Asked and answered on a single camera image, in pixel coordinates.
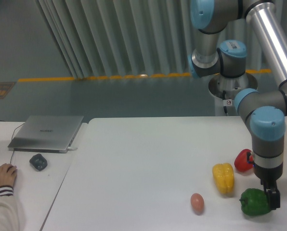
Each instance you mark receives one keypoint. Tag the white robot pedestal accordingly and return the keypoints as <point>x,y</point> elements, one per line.
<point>224,91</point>

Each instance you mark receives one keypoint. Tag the small black gadget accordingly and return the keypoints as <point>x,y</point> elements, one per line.
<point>38,162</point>

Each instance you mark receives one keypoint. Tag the striped beige sleeve forearm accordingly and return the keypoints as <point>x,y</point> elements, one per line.
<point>9,219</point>

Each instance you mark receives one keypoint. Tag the white laptop plug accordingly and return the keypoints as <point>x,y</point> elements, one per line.
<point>72,148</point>

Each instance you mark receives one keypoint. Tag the brown egg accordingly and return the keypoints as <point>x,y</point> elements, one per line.
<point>197,202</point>

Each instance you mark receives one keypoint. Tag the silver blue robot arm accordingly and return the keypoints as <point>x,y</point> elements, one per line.
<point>263,114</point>

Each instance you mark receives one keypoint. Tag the silver closed laptop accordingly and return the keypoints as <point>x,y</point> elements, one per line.
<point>46,133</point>

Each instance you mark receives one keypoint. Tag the red bell pepper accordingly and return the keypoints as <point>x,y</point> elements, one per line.
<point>242,162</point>

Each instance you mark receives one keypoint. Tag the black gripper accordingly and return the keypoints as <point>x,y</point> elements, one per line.
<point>268,170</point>

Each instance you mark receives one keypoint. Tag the person's right hand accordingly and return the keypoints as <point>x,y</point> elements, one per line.
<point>8,174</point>

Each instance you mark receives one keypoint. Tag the yellow bell pepper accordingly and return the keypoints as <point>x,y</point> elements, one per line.
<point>223,175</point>

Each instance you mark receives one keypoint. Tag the green bell pepper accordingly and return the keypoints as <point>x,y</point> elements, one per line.
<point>254,202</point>

